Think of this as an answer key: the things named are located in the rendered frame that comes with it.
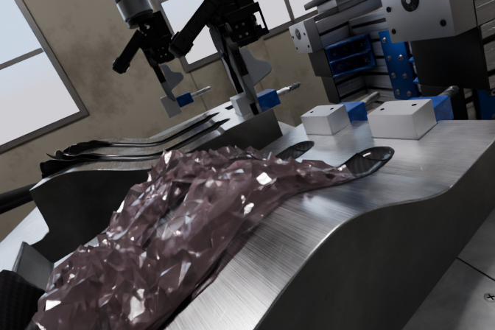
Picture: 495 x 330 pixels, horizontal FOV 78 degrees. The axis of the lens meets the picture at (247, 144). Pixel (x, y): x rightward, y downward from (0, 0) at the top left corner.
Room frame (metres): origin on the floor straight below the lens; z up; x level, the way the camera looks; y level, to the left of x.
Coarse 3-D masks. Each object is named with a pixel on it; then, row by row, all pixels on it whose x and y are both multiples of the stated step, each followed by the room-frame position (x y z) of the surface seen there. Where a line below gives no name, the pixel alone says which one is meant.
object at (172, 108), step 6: (204, 90) 0.83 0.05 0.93; (210, 90) 0.83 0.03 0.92; (174, 96) 0.79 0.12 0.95; (180, 96) 0.80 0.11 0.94; (186, 96) 0.80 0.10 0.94; (192, 96) 0.82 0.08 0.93; (162, 102) 0.79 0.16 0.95; (168, 102) 0.79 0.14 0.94; (174, 102) 0.79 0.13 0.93; (180, 102) 0.80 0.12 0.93; (186, 102) 0.80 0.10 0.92; (168, 108) 0.79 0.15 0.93; (174, 108) 0.79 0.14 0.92; (168, 114) 0.79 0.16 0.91; (174, 114) 0.79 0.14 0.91
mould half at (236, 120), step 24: (192, 120) 0.72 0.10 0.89; (216, 120) 0.58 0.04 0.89; (240, 120) 0.49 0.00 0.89; (264, 120) 0.48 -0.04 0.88; (168, 144) 0.58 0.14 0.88; (192, 144) 0.49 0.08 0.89; (216, 144) 0.47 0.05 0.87; (240, 144) 0.47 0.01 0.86; (264, 144) 0.48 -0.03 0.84; (72, 168) 0.45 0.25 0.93; (96, 168) 0.45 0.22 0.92; (120, 168) 0.45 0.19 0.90; (144, 168) 0.45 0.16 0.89; (48, 192) 0.43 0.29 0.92; (72, 192) 0.43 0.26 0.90; (96, 192) 0.44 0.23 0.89; (120, 192) 0.44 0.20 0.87; (48, 216) 0.42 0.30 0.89; (72, 216) 0.43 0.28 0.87; (96, 216) 0.43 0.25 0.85; (24, 240) 0.45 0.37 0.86; (48, 240) 0.42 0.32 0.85; (72, 240) 0.43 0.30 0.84
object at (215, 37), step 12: (228, 0) 0.54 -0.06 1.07; (240, 0) 0.54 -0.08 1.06; (252, 0) 0.54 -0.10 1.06; (216, 12) 0.54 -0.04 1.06; (228, 12) 0.54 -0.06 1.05; (240, 12) 0.52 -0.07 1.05; (252, 12) 0.52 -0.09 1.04; (216, 24) 0.52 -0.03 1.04; (228, 24) 0.52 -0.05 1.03; (240, 24) 0.53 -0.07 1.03; (252, 24) 0.52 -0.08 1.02; (264, 24) 0.53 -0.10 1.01; (216, 36) 0.54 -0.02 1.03; (240, 36) 0.53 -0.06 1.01; (252, 36) 0.53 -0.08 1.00; (216, 48) 0.58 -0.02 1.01
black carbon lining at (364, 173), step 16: (304, 144) 0.37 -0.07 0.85; (352, 160) 0.28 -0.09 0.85; (368, 160) 0.27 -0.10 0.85; (384, 160) 0.26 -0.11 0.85; (0, 272) 0.22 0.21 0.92; (0, 288) 0.21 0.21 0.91; (16, 288) 0.22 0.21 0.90; (32, 288) 0.23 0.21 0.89; (0, 304) 0.20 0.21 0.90; (16, 304) 0.21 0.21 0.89; (32, 304) 0.22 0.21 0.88; (0, 320) 0.19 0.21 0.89; (16, 320) 0.20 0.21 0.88; (32, 320) 0.21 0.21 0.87
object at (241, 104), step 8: (288, 88) 0.56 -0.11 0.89; (296, 88) 0.56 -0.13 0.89; (232, 96) 0.57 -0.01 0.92; (240, 96) 0.53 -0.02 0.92; (264, 96) 0.53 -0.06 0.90; (272, 96) 0.53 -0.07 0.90; (232, 104) 0.56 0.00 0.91; (240, 104) 0.52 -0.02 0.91; (248, 104) 0.52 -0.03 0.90; (256, 104) 0.53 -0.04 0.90; (264, 104) 0.53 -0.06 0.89; (272, 104) 0.53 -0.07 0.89; (240, 112) 0.52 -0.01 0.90; (248, 112) 0.52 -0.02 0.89
